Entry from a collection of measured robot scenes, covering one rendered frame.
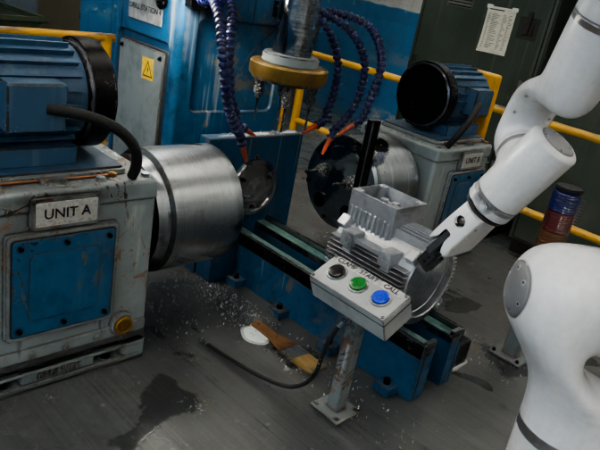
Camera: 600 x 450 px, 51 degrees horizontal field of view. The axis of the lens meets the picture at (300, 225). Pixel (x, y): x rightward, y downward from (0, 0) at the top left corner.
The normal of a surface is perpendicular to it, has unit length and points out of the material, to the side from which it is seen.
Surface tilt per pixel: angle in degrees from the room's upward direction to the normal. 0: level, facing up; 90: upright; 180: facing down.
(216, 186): 51
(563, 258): 28
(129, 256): 89
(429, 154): 90
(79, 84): 68
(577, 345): 91
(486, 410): 0
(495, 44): 87
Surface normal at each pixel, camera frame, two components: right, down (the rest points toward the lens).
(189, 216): 0.70, 0.16
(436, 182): 0.68, 0.37
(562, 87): -0.69, 0.41
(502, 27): -0.69, 0.12
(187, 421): 0.18, -0.91
